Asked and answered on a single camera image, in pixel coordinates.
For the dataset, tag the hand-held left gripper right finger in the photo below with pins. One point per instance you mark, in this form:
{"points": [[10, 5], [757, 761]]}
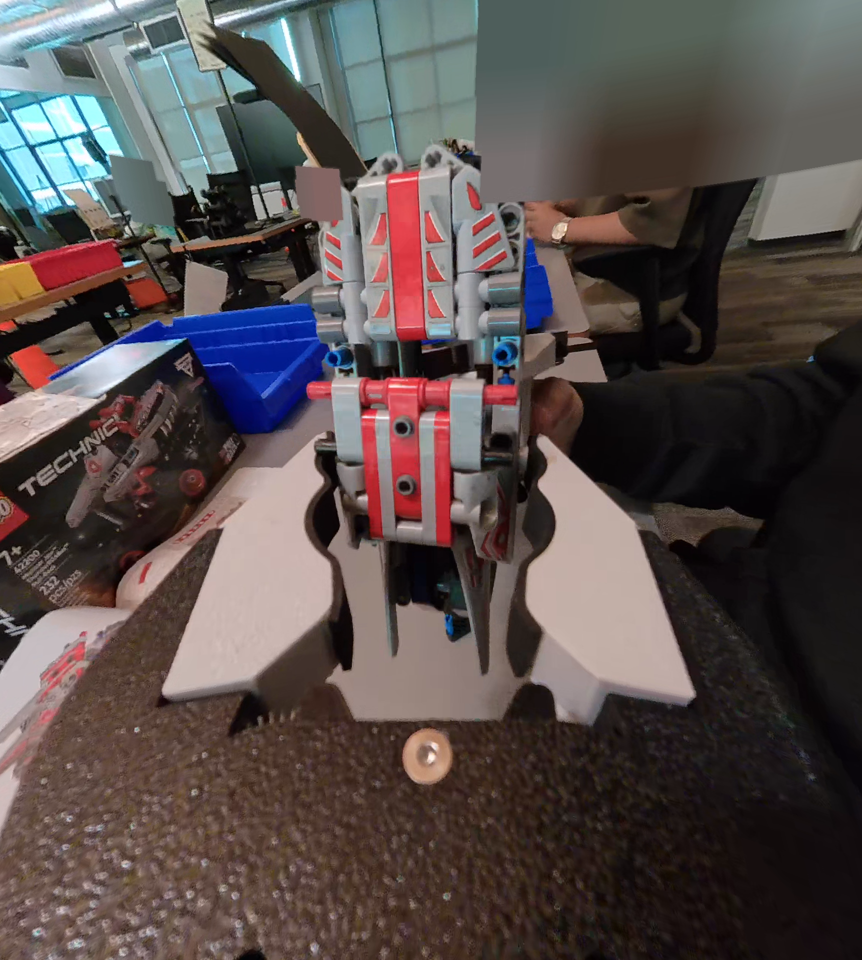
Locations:
{"points": [[603, 600]]}

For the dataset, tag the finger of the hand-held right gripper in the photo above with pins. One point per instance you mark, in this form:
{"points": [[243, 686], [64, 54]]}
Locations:
{"points": [[547, 356]]}

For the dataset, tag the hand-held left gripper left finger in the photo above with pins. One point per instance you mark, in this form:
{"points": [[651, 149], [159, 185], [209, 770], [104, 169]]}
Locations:
{"points": [[251, 600]]}

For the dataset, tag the grey red toy brick truck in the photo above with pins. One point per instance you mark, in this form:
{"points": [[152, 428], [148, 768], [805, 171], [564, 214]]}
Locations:
{"points": [[405, 247]]}

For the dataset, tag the person's right hand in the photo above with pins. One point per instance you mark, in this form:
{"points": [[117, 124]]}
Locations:
{"points": [[558, 412]]}

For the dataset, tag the black toy set box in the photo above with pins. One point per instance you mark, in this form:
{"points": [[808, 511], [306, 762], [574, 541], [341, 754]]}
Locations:
{"points": [[86, 487]]}

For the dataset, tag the black office chair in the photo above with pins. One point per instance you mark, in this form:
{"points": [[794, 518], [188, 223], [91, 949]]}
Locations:
{"points": [[723, 247]]}

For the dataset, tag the open instruction booklet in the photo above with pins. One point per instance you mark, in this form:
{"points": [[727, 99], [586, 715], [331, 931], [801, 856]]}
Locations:
{"points": [[26, 645]]}

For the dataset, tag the person's torso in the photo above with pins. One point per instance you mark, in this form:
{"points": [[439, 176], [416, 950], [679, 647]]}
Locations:
{"points": [[851, 600]]}

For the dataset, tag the wooden workbench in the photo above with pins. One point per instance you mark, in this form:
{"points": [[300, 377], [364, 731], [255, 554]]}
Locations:
{"points": [[63, 300]]}

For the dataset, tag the black sign board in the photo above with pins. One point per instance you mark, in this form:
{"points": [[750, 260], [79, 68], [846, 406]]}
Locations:
{"points": [[288, 97]]}

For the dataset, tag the row of red bins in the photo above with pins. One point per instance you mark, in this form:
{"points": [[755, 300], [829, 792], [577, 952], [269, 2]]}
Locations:
{"points": [[75, 262]]}

